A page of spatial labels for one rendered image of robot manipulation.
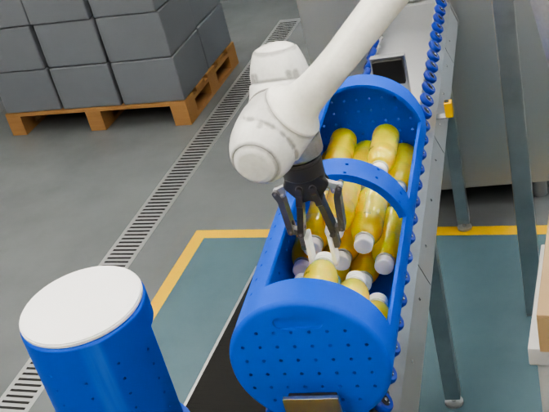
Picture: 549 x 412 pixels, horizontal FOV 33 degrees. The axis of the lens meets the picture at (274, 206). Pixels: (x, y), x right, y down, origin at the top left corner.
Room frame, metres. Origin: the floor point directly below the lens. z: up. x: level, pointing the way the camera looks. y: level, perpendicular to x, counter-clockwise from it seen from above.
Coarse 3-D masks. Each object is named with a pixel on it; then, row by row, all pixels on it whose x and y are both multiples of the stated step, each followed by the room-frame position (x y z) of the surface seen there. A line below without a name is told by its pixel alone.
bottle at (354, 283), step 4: (352, 276) 1.44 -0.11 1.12; (356, 276) 1.44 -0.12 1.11; (344, 280) 1.43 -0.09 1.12; (348, 280) 1.42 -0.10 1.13; (352, 280) 1.42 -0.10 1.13; (356, 280) 1.42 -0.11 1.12; (360, 280) 1.42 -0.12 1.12; (344, 284) 1.41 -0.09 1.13; (348, 284) 1.40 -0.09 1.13; (352, 284) 1.40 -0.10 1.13; (356, 284) 1.40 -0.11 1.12; (360, 284) 1.40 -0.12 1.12; (364, 284) 1.41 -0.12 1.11; (352, 288) 1.39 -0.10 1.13; (356, 288) 1.39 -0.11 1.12; (360, 288) 1.39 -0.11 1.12; (364, 288) 1.40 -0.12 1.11; (360, 292) 1.38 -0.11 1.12; (364, 292) 1.39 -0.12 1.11; (368, 292) 1.40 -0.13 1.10; (364, 296) 1.38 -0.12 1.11; (368, 296) 1.39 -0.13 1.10
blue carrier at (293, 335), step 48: (336, 96) 2.09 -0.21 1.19; (384, 96) 2.05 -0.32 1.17; (384, 192) 1.60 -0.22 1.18; (288, 240) 1.72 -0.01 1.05; (288, 288) 1.29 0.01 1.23; (336, 288) 1.28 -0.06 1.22; (384, 288) 1.56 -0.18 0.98; (240, 336) 1.29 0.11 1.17; (288, 336) 1.26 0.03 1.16; (336, 336) 1.23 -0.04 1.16; (384, 336) 1.23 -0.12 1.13; (288, 384) 1.27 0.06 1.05; (336, 384) 1.24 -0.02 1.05; (384, 384) 1.21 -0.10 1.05
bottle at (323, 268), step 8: (312, 264) 1.44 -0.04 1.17; (320, 264) 1.43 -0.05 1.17; (328, 264) 1.43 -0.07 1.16; (304, 272) 1.43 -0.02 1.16; (312, 272) 1.41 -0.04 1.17; (320, 272) 1.40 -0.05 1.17; (328, 272) 1.41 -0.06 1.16; (336, 272) 1.42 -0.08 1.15; (328, 280) 1.39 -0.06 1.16; (336, 280) 1.40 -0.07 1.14
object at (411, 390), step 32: (448, 0) 3.19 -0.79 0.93; (384, 32) 3.05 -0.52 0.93; (416, 32) 2.98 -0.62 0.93; (448, 32) 2.99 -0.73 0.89; (416, 64) 2.73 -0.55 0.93; (448, 64) 2.78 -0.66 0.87; (416, 96) 2.50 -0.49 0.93; (448, 96) 2.60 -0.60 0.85; (416, 288) 1.64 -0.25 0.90; (416, 320) 1.55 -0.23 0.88; (416, 352) 1.47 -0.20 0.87; (416, 384) 1.40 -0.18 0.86
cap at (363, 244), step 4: (360, 236) 1.57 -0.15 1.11; (364, 236) 1.57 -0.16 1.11; (368, 236) 1.57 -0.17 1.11; (356, 240) 1.57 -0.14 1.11; (360, 240) 1.56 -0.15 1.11; (364, 240) 1.56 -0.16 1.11; (368, 240) 1.56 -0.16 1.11; (372, 240) 1.56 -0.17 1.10; (356, 244) 1.57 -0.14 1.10; (360, 244) 1.56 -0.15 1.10; (364, 244) 1.56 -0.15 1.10; (368, 244) 1.56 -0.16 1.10; (372, 244) 1.56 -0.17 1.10; (356, 248) 1.57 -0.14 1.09; (360, 248) 1.56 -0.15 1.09; (364, 248) 1.56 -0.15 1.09; (368, 248) 1.56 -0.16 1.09; (372, 248) 1.56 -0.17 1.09; (360, 252) 1.56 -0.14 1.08; (364, 252) 1.56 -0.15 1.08; (368, 252) 1.56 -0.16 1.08
